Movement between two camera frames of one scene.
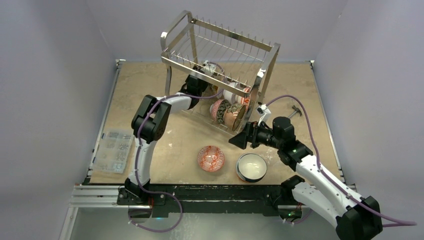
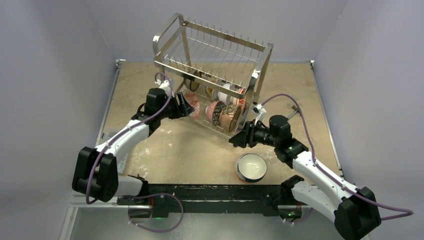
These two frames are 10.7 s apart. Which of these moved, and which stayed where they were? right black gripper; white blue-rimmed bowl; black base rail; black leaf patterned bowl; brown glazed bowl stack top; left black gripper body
Moved: black leaf patterned bowl; left black gripper body; brown glazed bowl stack top
Stayed: right black gripper; white blue-rimmed bowl; black base rail
